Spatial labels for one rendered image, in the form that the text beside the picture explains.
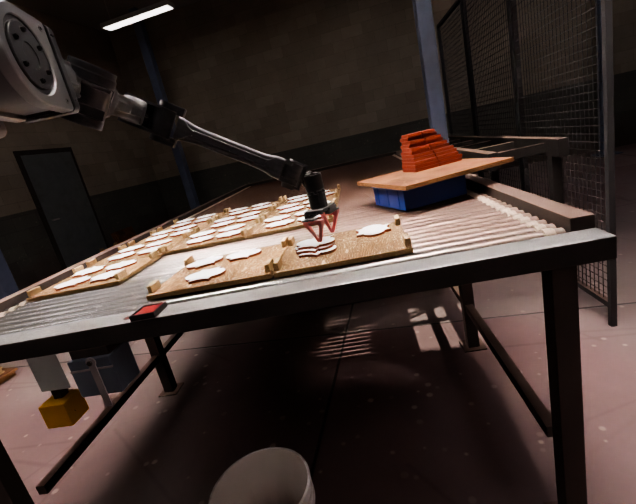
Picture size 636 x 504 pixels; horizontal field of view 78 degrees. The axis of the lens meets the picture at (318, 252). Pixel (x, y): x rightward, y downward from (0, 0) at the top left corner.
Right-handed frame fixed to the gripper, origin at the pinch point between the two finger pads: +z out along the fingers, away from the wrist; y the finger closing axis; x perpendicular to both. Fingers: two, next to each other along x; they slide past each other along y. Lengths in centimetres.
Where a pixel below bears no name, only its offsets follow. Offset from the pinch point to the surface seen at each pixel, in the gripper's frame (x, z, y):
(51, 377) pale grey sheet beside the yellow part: -71, 19, 58
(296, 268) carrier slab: -3.1, 4.8, 16.5
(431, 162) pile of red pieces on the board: 19, -7, -81
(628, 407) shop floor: 86, 100, -56
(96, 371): -53, 18, 54
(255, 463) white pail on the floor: -26, 65, 35
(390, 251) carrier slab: 22.6, 5.1, 6.5
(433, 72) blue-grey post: 6, -53, -185
